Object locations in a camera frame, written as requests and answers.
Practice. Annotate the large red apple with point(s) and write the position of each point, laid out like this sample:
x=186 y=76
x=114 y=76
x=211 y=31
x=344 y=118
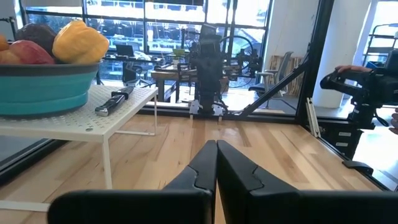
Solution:
x=31 y=53

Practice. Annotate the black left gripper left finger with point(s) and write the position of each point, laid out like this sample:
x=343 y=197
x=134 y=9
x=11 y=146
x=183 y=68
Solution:
x=174 y=202

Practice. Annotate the yellow bell pepper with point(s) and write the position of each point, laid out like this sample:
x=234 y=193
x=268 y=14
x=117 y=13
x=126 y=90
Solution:
x=79 y=43

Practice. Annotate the black laptop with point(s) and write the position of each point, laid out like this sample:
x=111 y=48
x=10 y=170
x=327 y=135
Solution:
x=125 y=50

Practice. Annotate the wooden background table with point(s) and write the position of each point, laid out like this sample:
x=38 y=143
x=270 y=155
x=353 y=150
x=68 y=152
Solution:
x=174 y=77

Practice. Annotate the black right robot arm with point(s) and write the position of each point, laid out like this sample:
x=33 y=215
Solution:
x=208 y=77

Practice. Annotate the person's hand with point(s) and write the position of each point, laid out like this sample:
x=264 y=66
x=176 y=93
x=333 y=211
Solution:
x=395 y=121
x=353 y=68

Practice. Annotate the teal collapsible bowl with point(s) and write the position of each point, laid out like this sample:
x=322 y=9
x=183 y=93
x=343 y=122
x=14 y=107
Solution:
x=46 y=88

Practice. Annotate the dark purple fruit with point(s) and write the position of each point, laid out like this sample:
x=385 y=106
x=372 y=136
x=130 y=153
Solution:
x=37 y=34

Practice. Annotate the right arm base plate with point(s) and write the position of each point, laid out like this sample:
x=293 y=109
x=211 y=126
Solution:
x=206 y=109

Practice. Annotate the black frame clamp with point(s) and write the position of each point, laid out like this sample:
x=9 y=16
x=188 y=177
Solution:
x=357 y=166

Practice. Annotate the small round orange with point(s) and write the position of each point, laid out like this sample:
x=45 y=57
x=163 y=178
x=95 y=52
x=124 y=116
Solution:
x=3 y=43

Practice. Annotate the white perforated shelf riser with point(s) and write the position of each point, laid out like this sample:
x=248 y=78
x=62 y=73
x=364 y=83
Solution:
x=77 y=121

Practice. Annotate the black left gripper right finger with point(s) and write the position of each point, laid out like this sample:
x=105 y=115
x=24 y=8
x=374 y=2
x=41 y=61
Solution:
x=264 y=199

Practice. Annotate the orange fruit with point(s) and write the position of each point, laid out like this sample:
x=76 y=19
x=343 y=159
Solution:
x=9 y=57

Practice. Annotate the grey office chair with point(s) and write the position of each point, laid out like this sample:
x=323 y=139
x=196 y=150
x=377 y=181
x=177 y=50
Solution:
x=273 y=77

